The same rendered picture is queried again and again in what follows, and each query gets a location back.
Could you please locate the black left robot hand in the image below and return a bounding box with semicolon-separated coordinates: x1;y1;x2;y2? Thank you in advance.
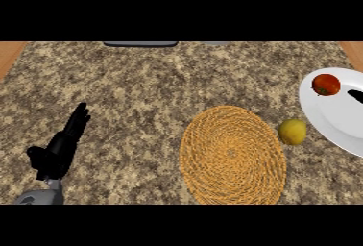
26;102;92;182

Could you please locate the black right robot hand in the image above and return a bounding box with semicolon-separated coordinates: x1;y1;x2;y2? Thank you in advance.
346;89;363;105

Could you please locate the white plate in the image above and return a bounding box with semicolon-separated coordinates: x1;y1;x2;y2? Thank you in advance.
299;66;363;159

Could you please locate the red tomato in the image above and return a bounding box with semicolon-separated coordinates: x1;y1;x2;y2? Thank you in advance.
310;73;343;97

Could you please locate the woven wicker round placemat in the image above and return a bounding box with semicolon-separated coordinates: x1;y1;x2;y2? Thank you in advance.
179;105;288;206

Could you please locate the yellow lemon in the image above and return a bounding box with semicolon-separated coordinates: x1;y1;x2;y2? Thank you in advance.
276;118;309;146

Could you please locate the pale grey flat object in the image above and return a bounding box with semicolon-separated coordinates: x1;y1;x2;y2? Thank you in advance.
201;40;232;46

